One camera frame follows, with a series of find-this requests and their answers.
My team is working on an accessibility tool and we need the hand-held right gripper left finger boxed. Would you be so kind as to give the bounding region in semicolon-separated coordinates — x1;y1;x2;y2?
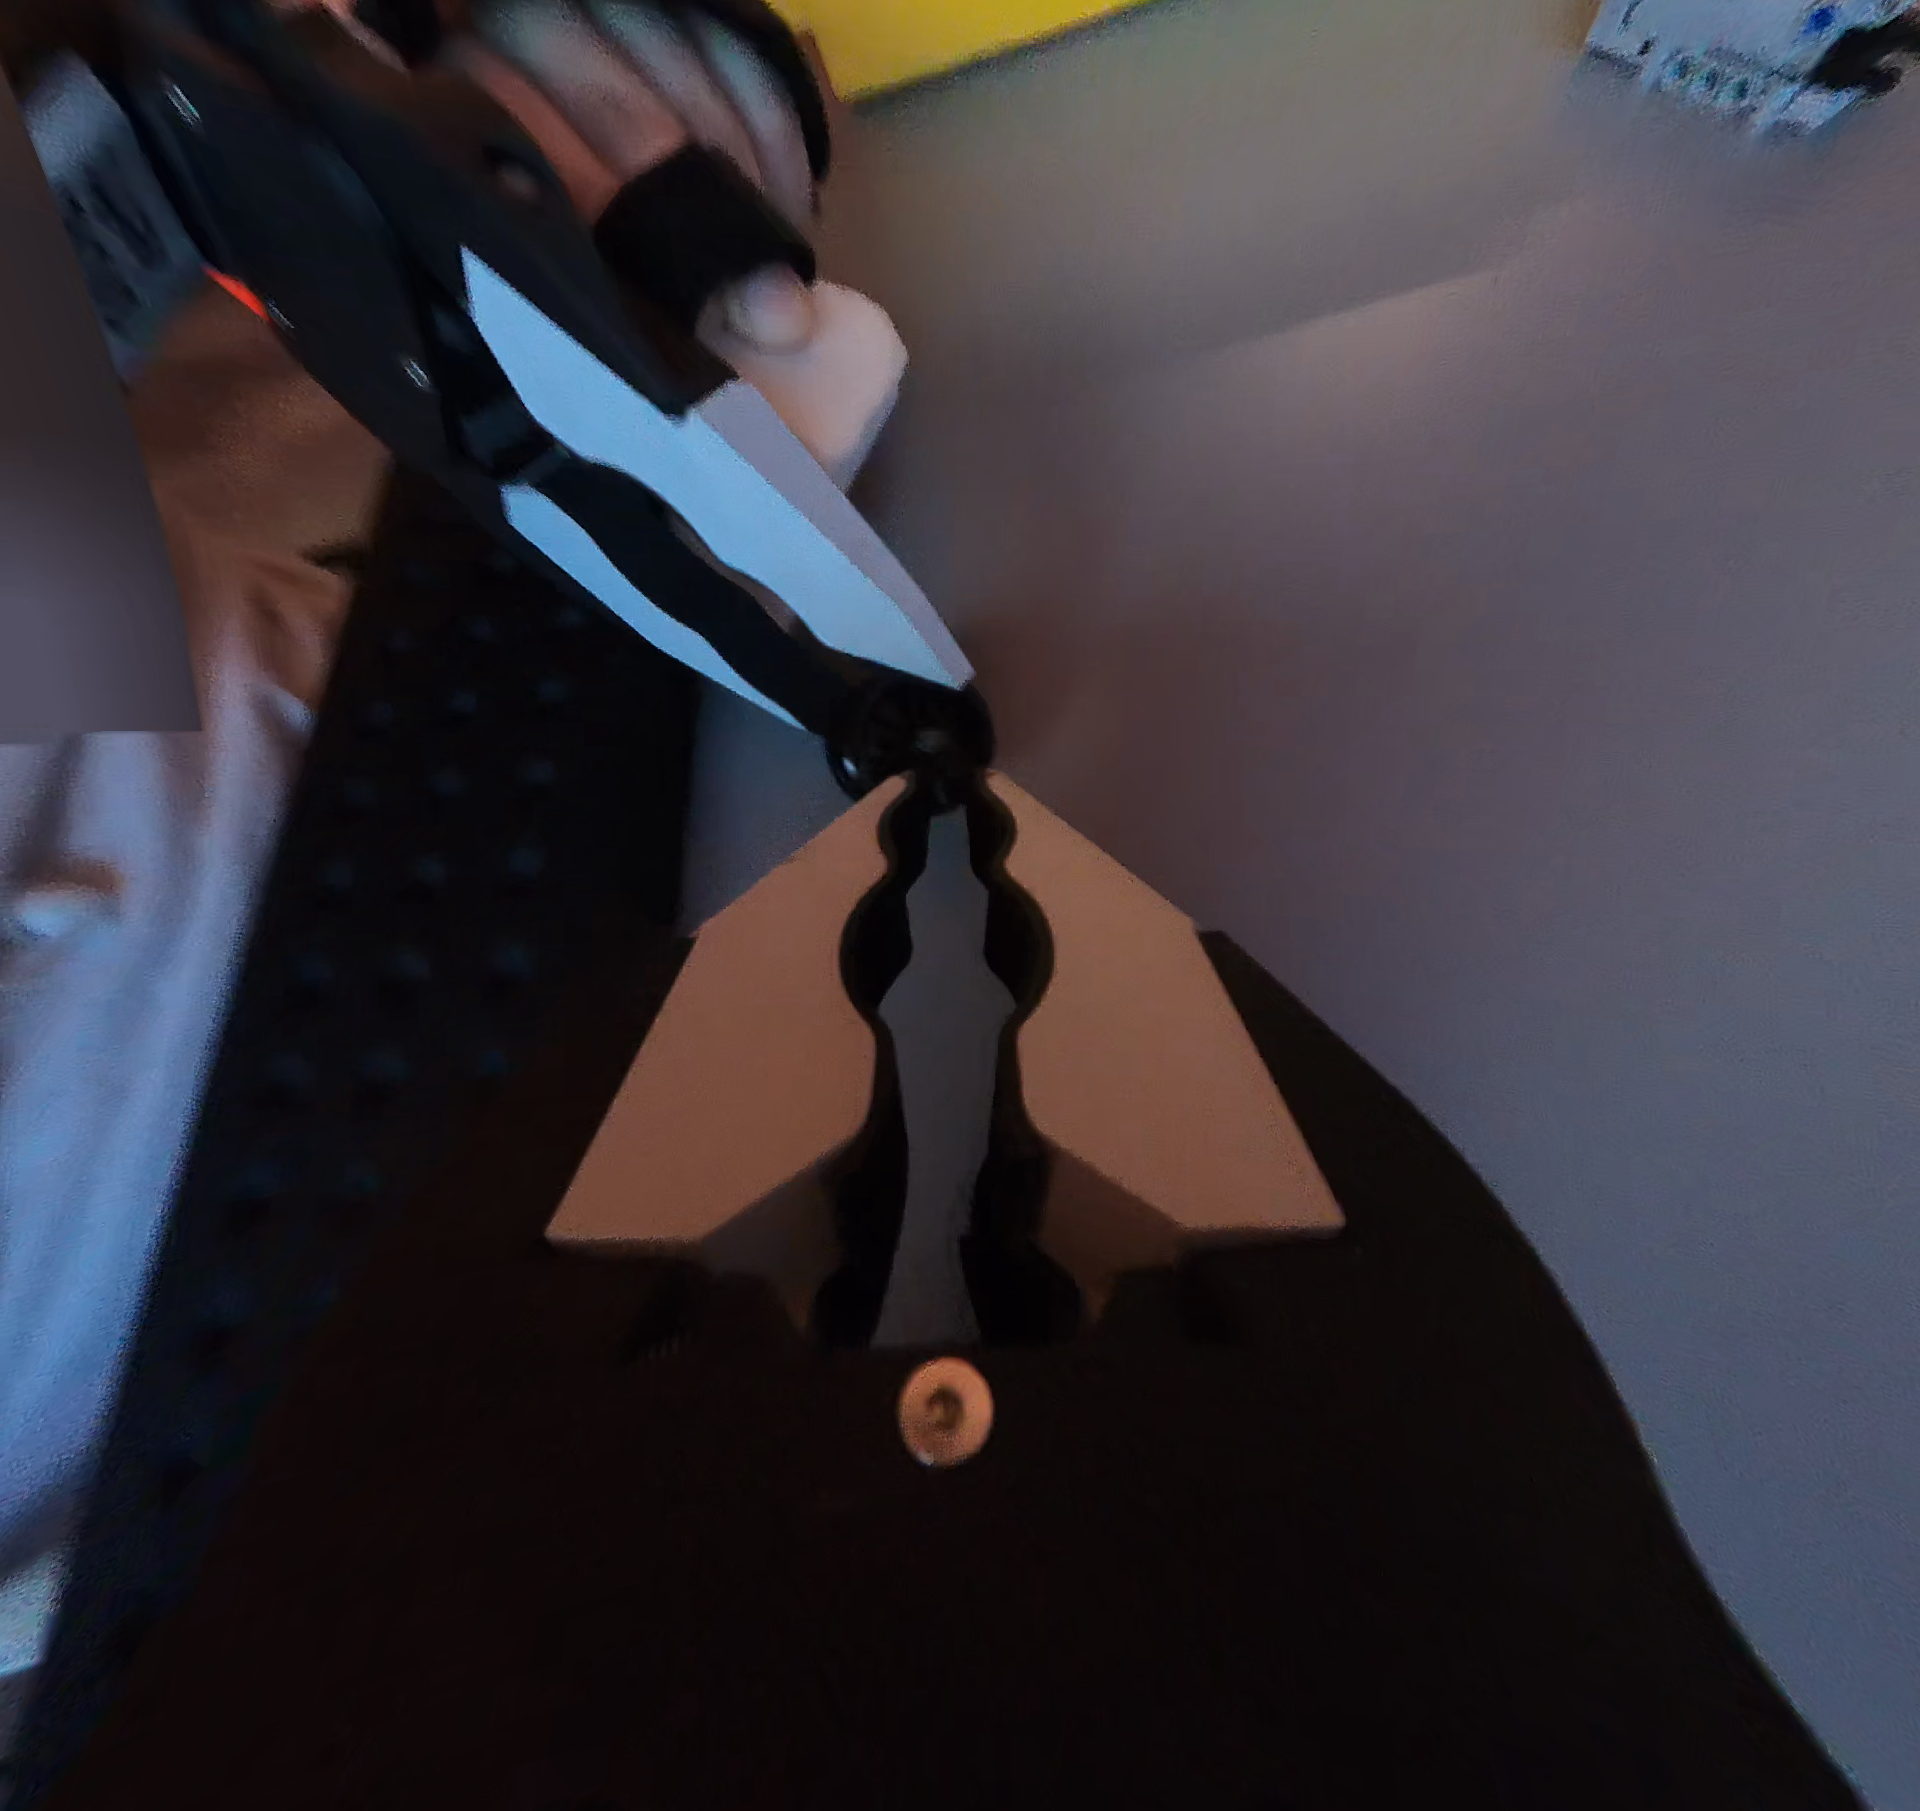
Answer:
544;776;920;1345

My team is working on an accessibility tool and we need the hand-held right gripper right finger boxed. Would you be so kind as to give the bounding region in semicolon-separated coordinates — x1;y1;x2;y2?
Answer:
965;772;1345;1345

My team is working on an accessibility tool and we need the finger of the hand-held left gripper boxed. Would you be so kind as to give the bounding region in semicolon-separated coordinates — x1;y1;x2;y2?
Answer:
498;468;840;737
456;248;981;695

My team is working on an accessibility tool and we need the black pulley wheel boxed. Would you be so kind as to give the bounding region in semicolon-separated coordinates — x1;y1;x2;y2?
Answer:
822;674;999;812

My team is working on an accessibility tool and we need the grey desk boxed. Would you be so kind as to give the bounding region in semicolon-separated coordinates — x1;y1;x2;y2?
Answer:
660;0;1920;1811

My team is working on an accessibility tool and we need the person's left hand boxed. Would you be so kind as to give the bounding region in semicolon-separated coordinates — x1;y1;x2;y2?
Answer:
450;0;824;359

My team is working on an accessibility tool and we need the black studded baseplate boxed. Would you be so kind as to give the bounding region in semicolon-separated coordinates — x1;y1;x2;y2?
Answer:
22;468;707;1784

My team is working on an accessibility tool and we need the grey building block assembly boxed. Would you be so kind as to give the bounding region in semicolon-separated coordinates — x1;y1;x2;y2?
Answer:
1575;0;1920;140

